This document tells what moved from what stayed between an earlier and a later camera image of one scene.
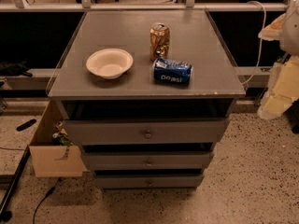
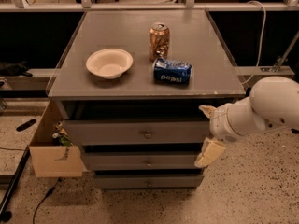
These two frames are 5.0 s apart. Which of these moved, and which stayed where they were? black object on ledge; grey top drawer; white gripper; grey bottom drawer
Moved: white gripper
Stayed: black object on ledge; grey top drawer; grey bottom drawer
